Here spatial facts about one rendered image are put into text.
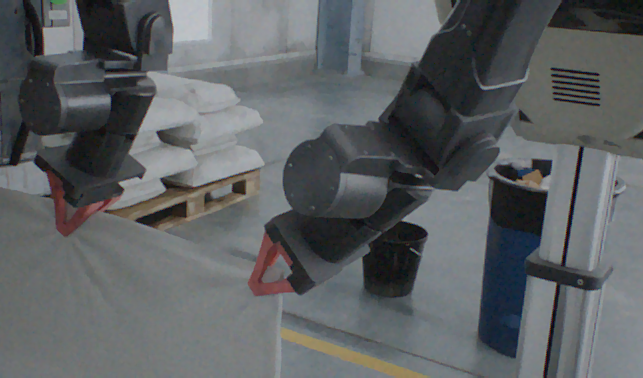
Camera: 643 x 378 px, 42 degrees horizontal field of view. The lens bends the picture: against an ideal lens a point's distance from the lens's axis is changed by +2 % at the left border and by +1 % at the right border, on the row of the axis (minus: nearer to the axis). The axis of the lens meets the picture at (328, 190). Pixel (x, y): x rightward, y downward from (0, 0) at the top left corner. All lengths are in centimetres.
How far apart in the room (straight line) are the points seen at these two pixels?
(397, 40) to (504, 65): 897
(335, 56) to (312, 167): 906
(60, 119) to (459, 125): 36
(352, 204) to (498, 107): 13
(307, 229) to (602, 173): 61
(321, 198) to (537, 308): 73
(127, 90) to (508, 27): 40
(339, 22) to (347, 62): 48
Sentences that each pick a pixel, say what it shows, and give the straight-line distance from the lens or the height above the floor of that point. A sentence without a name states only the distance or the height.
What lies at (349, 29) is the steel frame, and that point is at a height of 54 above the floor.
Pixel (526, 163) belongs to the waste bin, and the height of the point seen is 63.
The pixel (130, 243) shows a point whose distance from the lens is 88.
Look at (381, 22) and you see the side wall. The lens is 963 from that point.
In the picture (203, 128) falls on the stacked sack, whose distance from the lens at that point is 419.
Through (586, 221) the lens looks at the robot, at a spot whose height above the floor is 102.
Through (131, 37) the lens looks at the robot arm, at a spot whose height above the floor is 127.
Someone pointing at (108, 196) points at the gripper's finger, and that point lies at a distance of 89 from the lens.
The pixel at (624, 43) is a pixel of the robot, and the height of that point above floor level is 128.
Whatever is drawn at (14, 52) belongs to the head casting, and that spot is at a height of 121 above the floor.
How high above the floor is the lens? 136
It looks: 16 degrees down
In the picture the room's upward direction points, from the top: 4 degrees clockwise
